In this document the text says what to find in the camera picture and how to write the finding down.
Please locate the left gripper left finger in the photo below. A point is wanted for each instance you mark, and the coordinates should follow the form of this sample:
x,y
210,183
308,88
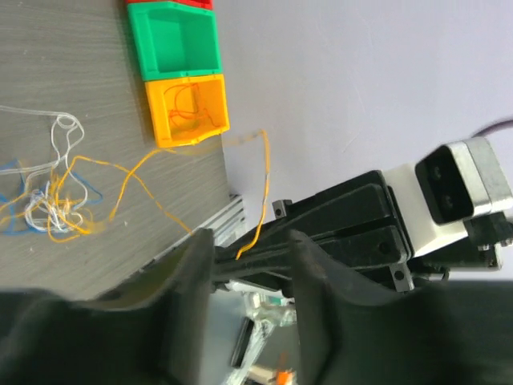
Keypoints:
x,y
147,330

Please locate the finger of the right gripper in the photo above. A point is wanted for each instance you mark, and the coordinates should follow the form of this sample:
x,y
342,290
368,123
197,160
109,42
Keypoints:
x,y
357,218
267,264

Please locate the yellow storage bin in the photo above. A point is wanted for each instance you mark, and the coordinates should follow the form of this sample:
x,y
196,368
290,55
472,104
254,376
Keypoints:
x,y
186,111

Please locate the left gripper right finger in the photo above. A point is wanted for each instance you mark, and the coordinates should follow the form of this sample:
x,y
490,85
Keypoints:
x,y
355,331

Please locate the aluminium rail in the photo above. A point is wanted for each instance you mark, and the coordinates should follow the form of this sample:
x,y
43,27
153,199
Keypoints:
x,y
224,216

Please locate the near green storage bin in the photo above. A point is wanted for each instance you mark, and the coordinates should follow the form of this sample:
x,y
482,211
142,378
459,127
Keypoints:
x,y
173,40

